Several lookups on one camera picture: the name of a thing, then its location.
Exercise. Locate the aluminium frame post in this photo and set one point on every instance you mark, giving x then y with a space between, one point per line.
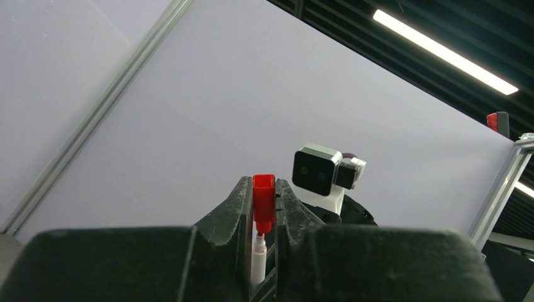
501 190

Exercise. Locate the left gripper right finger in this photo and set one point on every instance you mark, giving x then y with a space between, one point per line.
320 262

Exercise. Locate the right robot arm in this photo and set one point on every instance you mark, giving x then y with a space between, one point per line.
346 212

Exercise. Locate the white red marker pen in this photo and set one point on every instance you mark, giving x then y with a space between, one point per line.
258 261

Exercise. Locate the ceiling light strip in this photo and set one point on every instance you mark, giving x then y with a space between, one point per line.
444 53

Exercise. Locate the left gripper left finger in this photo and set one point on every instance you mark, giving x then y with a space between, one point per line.
208 261

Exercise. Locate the red pen cap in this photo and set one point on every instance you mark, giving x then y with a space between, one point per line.
264 202

